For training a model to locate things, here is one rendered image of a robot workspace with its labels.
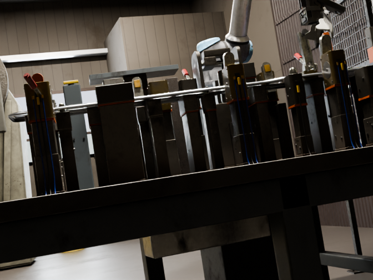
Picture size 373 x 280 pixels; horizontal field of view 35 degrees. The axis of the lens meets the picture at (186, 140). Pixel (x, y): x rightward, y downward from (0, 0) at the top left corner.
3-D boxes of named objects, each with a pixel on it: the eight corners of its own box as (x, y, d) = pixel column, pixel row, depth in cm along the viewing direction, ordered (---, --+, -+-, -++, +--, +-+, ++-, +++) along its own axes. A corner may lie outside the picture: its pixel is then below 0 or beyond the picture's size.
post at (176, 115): (180, 178, 231) (165, 78, 234) (179, 178, 236) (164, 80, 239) (192, 175, 232) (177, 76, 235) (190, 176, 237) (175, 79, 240)
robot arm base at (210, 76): (195, 91, 283) (191, 71, 284) (223, 89, 288) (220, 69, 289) (205, 85, 269) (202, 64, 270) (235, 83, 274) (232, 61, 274)
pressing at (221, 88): (5, 115, 193) (4, 110, 193) (14, 123, 215) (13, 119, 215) (391, 65, 216) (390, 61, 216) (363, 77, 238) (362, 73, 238)
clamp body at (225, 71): (245, 168, 190) (227, 63, 193) (236, 169, 202) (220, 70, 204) (264, 165, 191) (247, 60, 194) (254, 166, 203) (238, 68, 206)
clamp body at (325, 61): (349, 152, 193) (331, 48, 196) (334, 154, 205) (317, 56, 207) (367, 149, 194) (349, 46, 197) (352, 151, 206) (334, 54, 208)
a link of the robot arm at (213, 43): (195, 70, 283) (191, 43, 283) (220, 69, 287) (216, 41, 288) (205, 65, 271) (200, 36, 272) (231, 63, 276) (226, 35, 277)
